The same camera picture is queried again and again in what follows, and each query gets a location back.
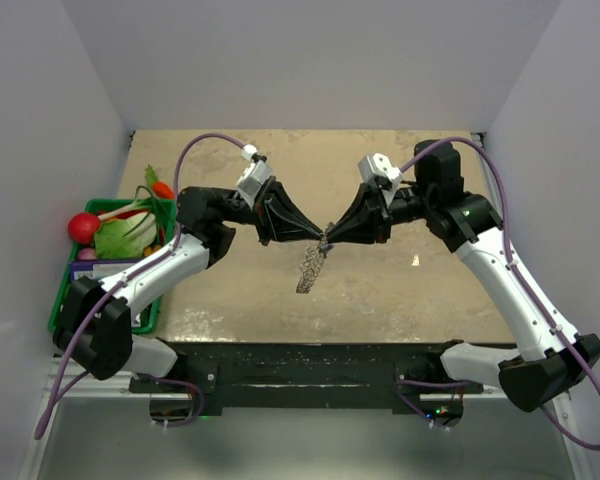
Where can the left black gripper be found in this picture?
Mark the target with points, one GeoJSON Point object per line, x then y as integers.
{"type": "Point", "coordinates": [272, 215]}

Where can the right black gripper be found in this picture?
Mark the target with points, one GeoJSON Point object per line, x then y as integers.
{"type": "Point", "coordinates": [370, 215]}

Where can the metal disc with keyrings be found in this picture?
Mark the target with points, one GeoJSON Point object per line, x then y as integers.
{"type": "Point", "coordinates": [312, 265]}

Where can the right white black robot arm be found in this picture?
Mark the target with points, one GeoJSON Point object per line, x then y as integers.
{"type": "Point", "coordinates": [550, 356]}

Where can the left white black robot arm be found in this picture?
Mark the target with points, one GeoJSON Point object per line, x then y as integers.
{"type": "Point", "coordinates": [94, 328]}

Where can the orange toy carrot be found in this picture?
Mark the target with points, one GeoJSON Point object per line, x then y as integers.
{"type": "Point", "coordinates": [156, 185]}

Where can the toy bok choy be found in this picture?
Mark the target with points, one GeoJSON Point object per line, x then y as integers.
{"type": "Point", "coordinates": [130, 229]}

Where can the purple box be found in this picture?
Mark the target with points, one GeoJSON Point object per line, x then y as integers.
{"type": "Point", "coordinates": [98, 269]}

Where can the green plastic crate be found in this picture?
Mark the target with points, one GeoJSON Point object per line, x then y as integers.
{"type": "Point", "coordinates": [103, 208]}

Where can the pink toy onion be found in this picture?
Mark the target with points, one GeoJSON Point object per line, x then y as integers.
{"type": "Point", "coordinates": [87, 254]}

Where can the red toy radish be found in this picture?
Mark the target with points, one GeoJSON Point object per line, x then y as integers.
{"type": "Point", "coordinates": [82, 228]}

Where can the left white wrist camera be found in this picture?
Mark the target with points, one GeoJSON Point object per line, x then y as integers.
{"type": "Point", "coordinates": [252, 180]}

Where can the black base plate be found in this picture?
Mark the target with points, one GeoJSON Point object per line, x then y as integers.
{"type": "Point", "coordinates": [385, 376]}

